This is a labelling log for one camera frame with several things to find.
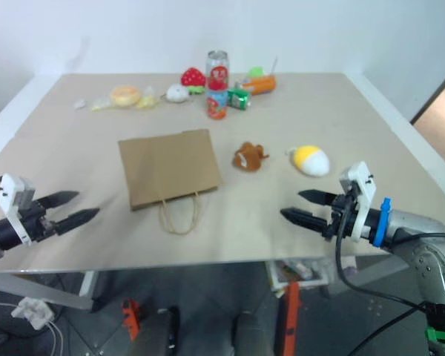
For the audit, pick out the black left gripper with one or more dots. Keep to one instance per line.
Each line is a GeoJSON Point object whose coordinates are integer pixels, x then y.
{"type": "Point", "coordinates": [35, 219]}

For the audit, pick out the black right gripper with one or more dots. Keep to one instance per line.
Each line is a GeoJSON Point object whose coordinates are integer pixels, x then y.
{"type": "Point", "coordinates": [339, 215]}

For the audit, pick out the brown paper bag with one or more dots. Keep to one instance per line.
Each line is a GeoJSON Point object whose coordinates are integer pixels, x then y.
{"type": "Point", "coordinates": [167, 167]}

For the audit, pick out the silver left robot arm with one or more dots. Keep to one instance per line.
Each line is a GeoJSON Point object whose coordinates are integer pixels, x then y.
{"type": "Point", "coordinates": [0, 233]}

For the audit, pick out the yellow white plush toy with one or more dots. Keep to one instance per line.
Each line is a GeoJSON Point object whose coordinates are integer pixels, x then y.
{"type": "Point", "coordinates": [311, 159]}

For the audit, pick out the white storage bin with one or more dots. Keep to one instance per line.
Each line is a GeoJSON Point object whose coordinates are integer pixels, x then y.
{"type": "Point", "coordinates": [300, 272]}

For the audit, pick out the brown plush toy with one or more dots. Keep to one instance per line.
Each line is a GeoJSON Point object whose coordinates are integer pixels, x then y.
{"type": "Point", "coordinates": [248, 157]}

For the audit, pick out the small white crumpled wrapper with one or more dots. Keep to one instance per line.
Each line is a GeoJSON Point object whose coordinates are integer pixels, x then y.
{"type": "Point", "coordinates": [79, 104]}

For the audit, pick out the yellow plastic wrapped snack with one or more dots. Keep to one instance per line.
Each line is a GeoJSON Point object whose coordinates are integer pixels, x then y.
{"type": "Point", "coordinates": [101, 104]}
{"type": "Point", "coordinates": [147, 100]}

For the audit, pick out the white power strip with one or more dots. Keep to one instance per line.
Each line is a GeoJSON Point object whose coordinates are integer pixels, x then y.
{"type": "Point", "coordinates": [31, 311]}

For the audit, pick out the orange metal stand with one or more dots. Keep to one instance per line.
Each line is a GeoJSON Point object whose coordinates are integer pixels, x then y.
{"type": "Point", "coordinates": [291, 319]}

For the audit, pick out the orange clamp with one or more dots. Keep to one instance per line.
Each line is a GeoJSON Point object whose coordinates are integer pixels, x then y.
{"type": "Point", "coordinates": [130, 319]}

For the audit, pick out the green drink carton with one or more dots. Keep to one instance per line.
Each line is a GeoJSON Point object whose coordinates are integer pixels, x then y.
{"type": "Point", "coordinates": [239, 99]}

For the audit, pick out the orange carrot toy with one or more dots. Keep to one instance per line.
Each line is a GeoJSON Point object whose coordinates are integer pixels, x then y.
{"type": "Point", "coordinates": [261, 84]}

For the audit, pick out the red blue drink can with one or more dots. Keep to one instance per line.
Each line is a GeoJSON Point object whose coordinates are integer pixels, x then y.
{"type": "Point", "coordinates": [217, 105]}

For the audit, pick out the dark rounded shape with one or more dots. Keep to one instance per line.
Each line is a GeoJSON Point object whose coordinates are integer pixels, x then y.
{"type": "Point", "coordinates": [250, 333]}
{"type": "Point", "coordinates": [168, 332]}

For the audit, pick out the white round toy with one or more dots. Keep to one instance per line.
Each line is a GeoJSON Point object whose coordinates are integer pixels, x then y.
{"type": "Point", "coordinates": [177, 93]}

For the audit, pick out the tall red white can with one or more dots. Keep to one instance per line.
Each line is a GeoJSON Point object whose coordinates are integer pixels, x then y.
{"type": "Point", "coordinates": [218, 72]}

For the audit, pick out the red strawberry toy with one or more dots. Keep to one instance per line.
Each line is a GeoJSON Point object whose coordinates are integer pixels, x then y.
{"type": "Point", "coordinates": [193, 77]}

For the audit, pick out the green clip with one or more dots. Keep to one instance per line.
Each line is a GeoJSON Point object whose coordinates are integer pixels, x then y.
{"type": "Point", "coordinates": [443, 334]}

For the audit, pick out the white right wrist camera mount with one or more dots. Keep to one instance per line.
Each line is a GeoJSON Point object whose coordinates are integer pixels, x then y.
{"type": "Point", "coordinates": [364, 181]}

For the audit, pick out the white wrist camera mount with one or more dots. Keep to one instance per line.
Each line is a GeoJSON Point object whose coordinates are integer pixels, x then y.
{"type": "Point", "coordinates": [9, 190]}
{"type": "Point", "coordinates": [364, 181]}

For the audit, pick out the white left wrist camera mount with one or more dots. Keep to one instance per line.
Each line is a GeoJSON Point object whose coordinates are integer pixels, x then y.
{"type": "Point", "coordinates": [9, 190]}

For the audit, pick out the white table leg frame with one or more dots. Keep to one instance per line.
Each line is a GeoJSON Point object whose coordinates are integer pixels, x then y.
{"type": "Point", "coordinates": [41, 291]}

